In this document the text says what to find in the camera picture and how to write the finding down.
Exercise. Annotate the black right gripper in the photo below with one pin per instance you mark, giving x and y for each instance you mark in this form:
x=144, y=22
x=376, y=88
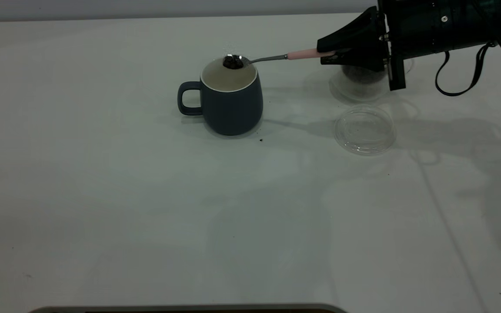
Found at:
x=415, y=26

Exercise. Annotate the clear glass round lid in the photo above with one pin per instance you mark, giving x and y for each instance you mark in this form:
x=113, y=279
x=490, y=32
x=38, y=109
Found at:
x=365, y=139

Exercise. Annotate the dark grey ceramic mug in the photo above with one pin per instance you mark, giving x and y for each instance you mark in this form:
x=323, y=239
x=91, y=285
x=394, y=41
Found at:
x=233, y=111

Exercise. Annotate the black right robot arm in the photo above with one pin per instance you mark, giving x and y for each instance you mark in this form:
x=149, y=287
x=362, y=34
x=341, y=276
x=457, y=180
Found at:
x=485, y=19

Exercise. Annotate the coffee beans heap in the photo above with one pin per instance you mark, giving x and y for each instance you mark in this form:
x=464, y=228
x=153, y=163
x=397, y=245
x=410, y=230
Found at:
x=363, y=76

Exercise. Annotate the scooped coffee beans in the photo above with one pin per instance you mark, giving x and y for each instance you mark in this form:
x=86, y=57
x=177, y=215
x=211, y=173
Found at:
x=232, y=63

